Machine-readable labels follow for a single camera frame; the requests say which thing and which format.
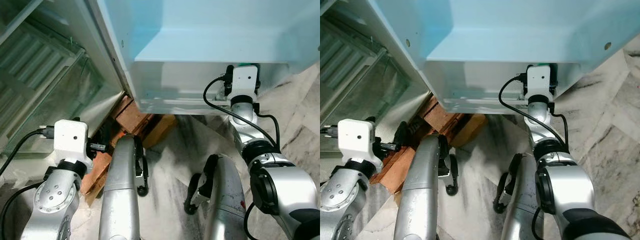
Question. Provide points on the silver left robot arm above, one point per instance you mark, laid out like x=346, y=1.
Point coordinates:
x=345, y=200
x=52, y=200

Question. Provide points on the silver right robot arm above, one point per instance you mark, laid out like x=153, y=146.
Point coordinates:
x=570, y=190
x=282, y=190

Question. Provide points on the clear glass fridge shelf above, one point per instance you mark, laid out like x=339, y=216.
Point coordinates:
x=65, y=110
x=380, y=95

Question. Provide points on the grey fridge body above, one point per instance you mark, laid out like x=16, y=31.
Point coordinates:
x=345, y=20
x=20, y=20

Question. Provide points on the red brick row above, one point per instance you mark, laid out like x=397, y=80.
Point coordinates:
x=395, y=170
x=97, y=170

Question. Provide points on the red brick stack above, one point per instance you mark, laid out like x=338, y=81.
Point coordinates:
x=442, y=116
x=131, y=116

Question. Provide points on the silver right robot leg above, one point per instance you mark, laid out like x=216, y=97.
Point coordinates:
x=525, y=200
x=227, y=195

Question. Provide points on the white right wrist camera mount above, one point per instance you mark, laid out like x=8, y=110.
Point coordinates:
x=245, y=81
x=539, y=81

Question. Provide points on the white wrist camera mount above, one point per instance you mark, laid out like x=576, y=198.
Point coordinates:
x=539, y=81
x=356, y=140
x=70, y=140
x=245, y=81

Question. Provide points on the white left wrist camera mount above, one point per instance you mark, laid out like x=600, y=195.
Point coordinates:
x=356, y=140
x=70, y=140

